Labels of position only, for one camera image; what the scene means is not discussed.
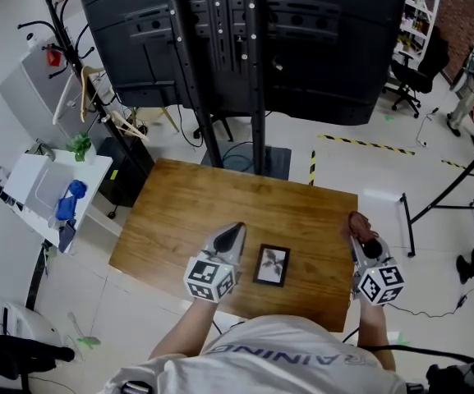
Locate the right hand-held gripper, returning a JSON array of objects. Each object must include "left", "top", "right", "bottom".
[{"left": 349, "top": 236, "right": 405, "bottom": 305}]

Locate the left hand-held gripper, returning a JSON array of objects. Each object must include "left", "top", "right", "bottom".
[{"left": 182, "top": 222, "right": 247, "bottom": 303}]

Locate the reddish brown cloth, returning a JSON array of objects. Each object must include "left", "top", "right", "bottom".
[{"left": 340, "top": 210, "right": 380, "bottom": 244}]

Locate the black framed picture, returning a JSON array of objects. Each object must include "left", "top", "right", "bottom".
[{"left": 252, "top": 243, "right": 291, "bottom": 288}]

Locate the person's left forearm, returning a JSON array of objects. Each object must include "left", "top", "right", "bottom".
[{"left": 149, "top": 297, "right": 219, "bottom": 360}]

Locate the person's right forearm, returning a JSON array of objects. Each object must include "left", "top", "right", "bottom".
[{"left": 357, "top": 300, "right": 397, "bottom": 371}]

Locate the wooden table with black legs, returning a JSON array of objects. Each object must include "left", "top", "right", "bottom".
[{"left": 108, "top": 158, "right": 359, "bottom": 334}]

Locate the black television stand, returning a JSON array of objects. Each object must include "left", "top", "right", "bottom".
[{"left": 168, "top": 0, "right": 293, "bottom": 181}]

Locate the long yellow black tape strip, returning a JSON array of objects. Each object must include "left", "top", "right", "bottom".
[{"left": 317, "top": 133, "right": 416, "bottom": 157}]

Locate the black cabinet with yellow label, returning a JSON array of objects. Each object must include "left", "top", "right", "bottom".
[{"left": 96, "top": 136, "right": 155, "bottom": 208}]

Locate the person's white shirt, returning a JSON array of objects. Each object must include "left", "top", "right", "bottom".
[{"left": 100, "top": 314, "right": 406, "bottom": 394}]

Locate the light wooden chair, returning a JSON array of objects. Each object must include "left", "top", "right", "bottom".
[{"left": 131, "top": 104, "right": 180, "bottom": 135}]

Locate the white desk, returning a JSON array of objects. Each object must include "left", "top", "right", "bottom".
[{"left": 0, "top": 149, "right": 113, "bottom": 254}]

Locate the beige wooden hanger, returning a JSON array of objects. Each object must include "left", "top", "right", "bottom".
[
  {"left": 79, "top": 66, "right": 107, "bottom": 123},
  {"left": 111, "top": 110, "right": 150, "bottom": 141}
]

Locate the dark grey cloth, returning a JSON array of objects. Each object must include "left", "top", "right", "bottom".
[{"left": 58, "top": 218, "right": 77, "bottom": 254}]

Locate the blue cloth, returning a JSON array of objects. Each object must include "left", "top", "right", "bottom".
[{"left": 55, "top": 179, "right": 88, "bottom": 222}]

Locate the green handheld tool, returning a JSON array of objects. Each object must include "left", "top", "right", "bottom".
[{"left": 67, "top": 312, "right": 102, "bottom": 350}]

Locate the small green potted plant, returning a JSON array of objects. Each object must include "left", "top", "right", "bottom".
[{"left": 66, "top": 132, "right": 97, "bottom": 164}]

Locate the black office chair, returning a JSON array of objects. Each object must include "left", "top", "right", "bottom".
[{"left": 384, "top": 26, "right": 451, "bottom": 118}]

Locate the large black television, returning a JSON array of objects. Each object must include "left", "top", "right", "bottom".
[{"left": 78, "top": 0, "right": 410, "bottom": 127}]

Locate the white box appliance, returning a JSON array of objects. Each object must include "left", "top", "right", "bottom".
[{"left": 2, "top": 153, "right": 73, "bottom": 221}]

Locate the small dark appliance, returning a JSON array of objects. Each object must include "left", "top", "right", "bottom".
[{"left": 26, "top": 140, "right": 57, "bottom": 159}]

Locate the white rounded machine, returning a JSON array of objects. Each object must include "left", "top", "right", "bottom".
[{"left": 0, "top": 291, "right": 63, "bottom": 352}]

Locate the white hanger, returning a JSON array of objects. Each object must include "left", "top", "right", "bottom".
[{"left": 51, "top": 71, "right": 77, "bottom": 126}]

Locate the white shelf unit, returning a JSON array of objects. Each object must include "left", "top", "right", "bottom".
[{"left": 398, "top": 0, "right": 443, "bottom": 63}]

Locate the grey refrigerator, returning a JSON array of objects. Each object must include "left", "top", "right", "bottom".
[{"left": 0, "top": 45, "right": 98, "bottom": 139}]

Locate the black coat rack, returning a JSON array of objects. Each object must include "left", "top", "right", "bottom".
[{"left": 16, "top": 0, "right": 155, "bottom": 180}]

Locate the black coiled cable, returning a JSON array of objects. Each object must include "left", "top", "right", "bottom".
[{"left": 222, "top": 140, "right": 254, "bottom": 172}]

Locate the black metal stand base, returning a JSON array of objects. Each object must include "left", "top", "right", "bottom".
[{"left": 400, "top": 137, "right": 474, "bottom": 258}]

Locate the black cable with adapter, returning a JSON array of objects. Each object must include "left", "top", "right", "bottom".
[{"left": 388, "top": 275, "right": 474, "bottom": 318}]

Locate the thick black cable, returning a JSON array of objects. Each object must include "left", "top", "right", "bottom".
[{"left": 359, "top": 344, "right": 474, "bottom": 364}]

